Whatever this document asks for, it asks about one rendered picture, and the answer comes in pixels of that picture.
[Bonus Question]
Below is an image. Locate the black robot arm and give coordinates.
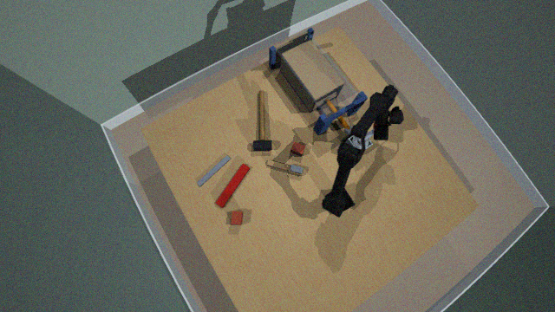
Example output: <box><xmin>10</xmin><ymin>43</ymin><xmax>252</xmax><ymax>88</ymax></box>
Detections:
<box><xmin>323</xmin><ymin>85</ymin><xmax>404</xmax><ymax>218</ymax></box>

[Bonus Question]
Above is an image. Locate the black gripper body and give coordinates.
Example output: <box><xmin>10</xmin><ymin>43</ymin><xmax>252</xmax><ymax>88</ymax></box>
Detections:
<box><xmin>374</xmin><ymin>115</ymin><xmax>389</xmax><ymax>140</ymax></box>

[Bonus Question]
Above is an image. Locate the wooden-handled mallet with black head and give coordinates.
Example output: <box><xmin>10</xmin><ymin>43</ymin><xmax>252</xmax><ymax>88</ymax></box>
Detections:
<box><xmin>253</xmin><ymin>90</ymin><xmax>272</xmax><ymax>151</ymax></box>

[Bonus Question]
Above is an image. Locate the dark blue rectangular frame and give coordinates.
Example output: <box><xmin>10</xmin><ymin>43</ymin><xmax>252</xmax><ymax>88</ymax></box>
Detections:
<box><xmin>317</xmin><ymin>95</ymin><xmax>368</xmax><ymax>135</ymax></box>

